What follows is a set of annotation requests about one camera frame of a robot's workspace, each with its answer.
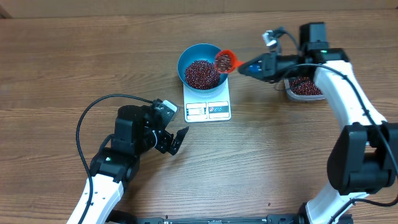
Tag red scoop with blue handle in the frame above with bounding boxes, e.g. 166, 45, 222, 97
215, 50, 244, 73

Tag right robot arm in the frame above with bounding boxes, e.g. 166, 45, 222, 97
238, 22, 397, 223

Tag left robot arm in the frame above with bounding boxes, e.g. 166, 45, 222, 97
68, 100, 188, 223

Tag white digital kitchen scale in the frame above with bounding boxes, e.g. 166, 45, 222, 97
183, 79, 232, 123

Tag red beans in bowl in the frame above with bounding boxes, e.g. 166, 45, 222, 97
185, 60, 220, 90

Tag blue metal bowl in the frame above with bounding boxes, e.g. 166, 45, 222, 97
177, 44, 228, 92

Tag clear plastic container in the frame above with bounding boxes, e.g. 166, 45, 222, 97
284, 80, 325, 101

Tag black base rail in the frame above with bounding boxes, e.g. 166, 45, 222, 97
107, 205, 354, 224

